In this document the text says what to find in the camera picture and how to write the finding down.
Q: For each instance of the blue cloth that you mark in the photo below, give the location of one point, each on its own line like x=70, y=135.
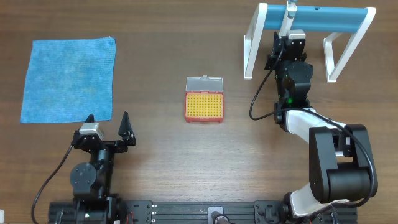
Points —
x=68, y=81

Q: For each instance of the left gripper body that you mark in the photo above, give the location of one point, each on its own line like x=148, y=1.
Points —
x=90, y=143

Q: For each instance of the red and yellow tip box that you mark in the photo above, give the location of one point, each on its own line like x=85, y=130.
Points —
x=204, y=105

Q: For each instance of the white and blue stand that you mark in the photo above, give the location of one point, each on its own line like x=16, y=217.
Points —
x=326, y=20

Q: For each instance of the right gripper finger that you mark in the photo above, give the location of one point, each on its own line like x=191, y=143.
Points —
x=276, y=43

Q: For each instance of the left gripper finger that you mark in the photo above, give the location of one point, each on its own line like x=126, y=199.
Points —
x=126, y=130
x=89, y=119

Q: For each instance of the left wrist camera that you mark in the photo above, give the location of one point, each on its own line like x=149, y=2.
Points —
x=90, y=128

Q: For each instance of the mounting rail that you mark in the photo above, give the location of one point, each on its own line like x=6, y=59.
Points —
x=186, y=213

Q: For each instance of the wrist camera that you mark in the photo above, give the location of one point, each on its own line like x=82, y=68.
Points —
x=90, y=128
x=296, y=34

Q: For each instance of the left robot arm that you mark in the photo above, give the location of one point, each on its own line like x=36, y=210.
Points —
x=90, y=180

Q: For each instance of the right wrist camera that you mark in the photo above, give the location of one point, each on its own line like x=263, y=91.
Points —
x=296, y=34

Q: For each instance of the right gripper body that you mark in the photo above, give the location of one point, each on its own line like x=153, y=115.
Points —
x=295, y=49

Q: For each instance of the white pipette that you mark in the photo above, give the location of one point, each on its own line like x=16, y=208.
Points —
x=287, y=21

